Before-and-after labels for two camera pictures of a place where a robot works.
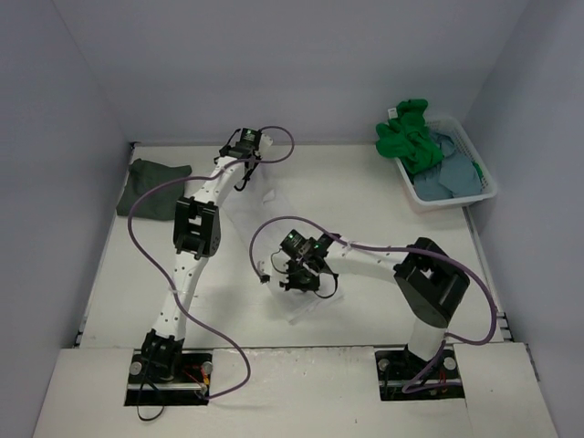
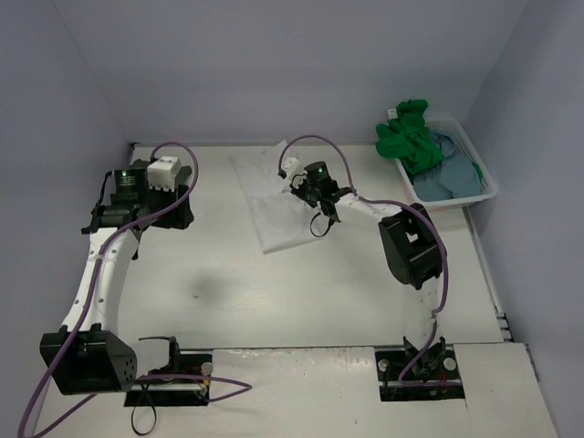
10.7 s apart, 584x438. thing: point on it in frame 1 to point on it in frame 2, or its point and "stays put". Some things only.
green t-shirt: x=407 y=136 stays put
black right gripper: x=298 y=281 to x=302 y=190
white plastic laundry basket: x=451 y=125 stays put
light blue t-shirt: x=455 y=177 stays put
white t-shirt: x=252 y=228 to x=278 y=220
